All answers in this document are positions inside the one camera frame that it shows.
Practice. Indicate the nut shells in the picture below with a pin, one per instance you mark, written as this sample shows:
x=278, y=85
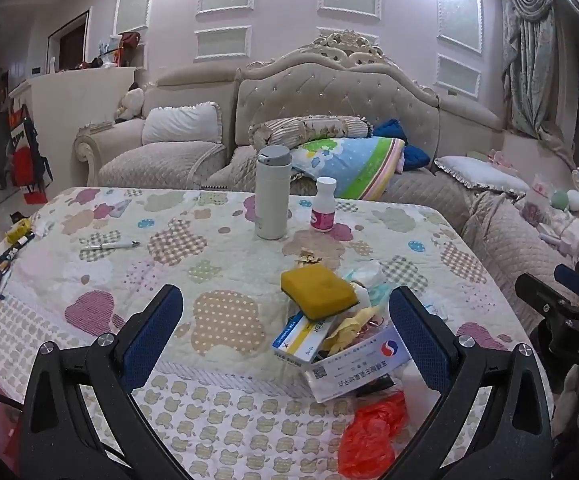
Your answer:
x=308, y=257

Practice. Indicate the white partition counter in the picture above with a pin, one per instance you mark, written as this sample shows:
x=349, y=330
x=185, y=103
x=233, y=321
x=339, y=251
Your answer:
x=69, y=95

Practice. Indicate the beige tufted sofa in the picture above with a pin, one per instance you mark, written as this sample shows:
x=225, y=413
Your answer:
x=319, y=90

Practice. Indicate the teal tissue packet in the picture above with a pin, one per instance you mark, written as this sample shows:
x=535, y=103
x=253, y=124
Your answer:
x=382, y=296

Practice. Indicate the floral bolster pillow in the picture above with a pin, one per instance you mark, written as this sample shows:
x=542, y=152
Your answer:
x=309, y=130

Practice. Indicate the colourful striped pillow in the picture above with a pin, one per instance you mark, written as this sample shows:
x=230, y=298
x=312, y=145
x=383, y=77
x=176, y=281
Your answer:
x=354, y=160

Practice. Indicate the blue knitted cloth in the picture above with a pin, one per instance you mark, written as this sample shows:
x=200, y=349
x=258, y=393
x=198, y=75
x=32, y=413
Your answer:
x=414, y=155

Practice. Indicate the quilted patchwork tablecloth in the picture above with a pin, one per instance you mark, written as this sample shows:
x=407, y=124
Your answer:
x=219, y=220

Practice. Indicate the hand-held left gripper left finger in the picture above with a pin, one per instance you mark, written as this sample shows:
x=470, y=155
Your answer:
x=149, y=332

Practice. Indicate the blue yellow medicine box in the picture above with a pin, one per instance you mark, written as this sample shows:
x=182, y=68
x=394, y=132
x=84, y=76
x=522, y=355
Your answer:
x=299, y=340

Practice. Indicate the small white pink-label bottle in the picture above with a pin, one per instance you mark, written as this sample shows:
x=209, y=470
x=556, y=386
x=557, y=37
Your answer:
x=323, y=210

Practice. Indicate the green plush toy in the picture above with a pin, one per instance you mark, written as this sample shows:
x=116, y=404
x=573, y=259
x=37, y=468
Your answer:
x=562, y=199

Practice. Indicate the silver pen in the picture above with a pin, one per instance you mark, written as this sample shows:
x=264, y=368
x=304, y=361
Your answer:
x=112, y=245

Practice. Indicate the red black bag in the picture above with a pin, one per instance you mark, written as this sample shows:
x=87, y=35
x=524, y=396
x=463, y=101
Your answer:
x=27, y=160

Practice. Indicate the white medicine box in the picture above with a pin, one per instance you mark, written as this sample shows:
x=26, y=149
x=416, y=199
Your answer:
x=354, y=365

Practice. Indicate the white plush toy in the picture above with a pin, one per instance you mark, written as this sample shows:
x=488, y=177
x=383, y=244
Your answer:
x=132, y=102

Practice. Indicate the white frilled cushion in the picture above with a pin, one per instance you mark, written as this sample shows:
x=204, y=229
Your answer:
x=479, y=172

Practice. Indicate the yellow paper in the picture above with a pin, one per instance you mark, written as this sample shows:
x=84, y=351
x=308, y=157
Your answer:
x=354, y=325

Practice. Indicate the yellow packet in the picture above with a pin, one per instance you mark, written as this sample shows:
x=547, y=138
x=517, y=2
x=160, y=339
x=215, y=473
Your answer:
x=18, y=230

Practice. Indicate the yellow sponge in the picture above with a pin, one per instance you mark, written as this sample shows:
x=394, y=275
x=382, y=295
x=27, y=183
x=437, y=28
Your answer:
x=319, y=290

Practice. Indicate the white tissue wad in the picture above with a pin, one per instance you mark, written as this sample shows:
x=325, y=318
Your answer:
x=369, y=272

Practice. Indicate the white thermos bottle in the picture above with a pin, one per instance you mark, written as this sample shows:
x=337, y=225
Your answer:
x=272, y=195

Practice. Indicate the floral curtain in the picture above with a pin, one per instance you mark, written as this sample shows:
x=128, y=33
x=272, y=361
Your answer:
x=534, y=60

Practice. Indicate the red plastic bag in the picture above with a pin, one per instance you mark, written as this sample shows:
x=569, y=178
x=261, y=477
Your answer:
x=369, y=435

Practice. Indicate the white pillow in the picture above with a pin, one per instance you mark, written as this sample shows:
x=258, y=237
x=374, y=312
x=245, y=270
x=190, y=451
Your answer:
x=179, y=122

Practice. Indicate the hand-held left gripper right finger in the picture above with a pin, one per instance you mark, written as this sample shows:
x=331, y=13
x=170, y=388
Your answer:
x=419, y=340

